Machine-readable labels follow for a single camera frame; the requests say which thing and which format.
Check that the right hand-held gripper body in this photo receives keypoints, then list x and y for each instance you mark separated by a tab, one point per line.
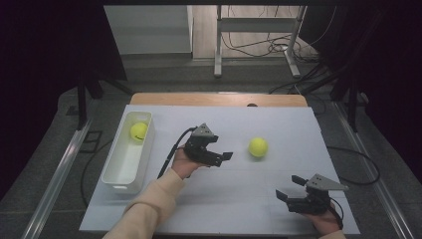
313	200

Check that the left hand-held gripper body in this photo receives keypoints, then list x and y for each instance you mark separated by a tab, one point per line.
200	149

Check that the tennis ball with black mark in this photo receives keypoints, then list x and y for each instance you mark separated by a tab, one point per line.
138	131

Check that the white plastic bin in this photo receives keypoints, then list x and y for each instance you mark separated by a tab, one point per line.
127	166

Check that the person's left hand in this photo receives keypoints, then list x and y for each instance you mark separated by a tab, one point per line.
184	164

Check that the person's right hand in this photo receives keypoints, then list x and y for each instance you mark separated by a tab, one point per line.
324	221

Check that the white board sheet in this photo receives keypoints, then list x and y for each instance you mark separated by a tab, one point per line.
232	186

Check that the plain yellow tennis ball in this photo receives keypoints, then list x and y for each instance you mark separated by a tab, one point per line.
258	147

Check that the black metal stand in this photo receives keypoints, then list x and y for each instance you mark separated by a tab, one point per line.
352	99
82	99

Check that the white cabinet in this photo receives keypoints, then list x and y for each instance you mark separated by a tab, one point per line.
149	30

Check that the dark curtain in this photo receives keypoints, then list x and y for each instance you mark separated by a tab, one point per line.
391	66
40	66

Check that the aluminium floor rail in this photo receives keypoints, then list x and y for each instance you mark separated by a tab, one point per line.
371	172
56	179

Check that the white metal desk frame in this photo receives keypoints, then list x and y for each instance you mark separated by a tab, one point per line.
255	25

